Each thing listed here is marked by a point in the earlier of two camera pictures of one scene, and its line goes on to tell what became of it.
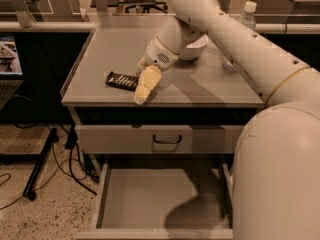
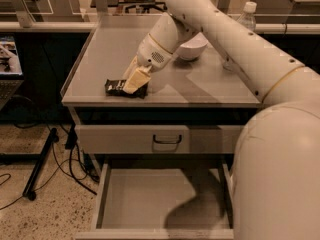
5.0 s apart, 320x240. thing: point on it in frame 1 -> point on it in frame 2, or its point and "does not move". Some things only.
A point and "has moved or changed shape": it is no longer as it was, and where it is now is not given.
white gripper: [156, 56] -> [150, 55]
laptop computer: [11, 72] does not move
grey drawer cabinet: [167, 165] does not move
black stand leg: [39, 159] does not move
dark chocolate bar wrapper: [126, 82] has moved or changed shape
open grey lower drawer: [163, 201] does not move
